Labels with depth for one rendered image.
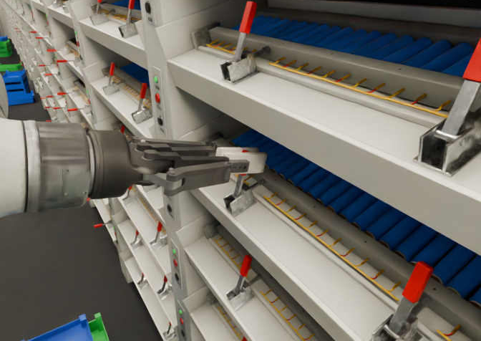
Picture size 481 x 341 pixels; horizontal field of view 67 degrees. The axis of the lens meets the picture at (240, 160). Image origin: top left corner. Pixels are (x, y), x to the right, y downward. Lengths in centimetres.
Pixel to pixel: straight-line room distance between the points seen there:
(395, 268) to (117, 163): 31
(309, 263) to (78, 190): 27
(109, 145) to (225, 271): 40
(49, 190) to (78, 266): 155
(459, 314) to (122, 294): 147
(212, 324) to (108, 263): 108
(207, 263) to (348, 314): 38
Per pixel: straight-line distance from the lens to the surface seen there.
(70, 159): 37
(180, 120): 64
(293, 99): 38
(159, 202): 92
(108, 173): 39
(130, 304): 167
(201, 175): 42
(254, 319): 64
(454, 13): 45
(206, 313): 90
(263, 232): 49
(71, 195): 39
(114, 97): 111
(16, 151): 37
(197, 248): 77
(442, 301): 40
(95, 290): 177
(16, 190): 37
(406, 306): 37
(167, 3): 60
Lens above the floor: 121
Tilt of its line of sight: 27 degrees down
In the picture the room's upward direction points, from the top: straight up
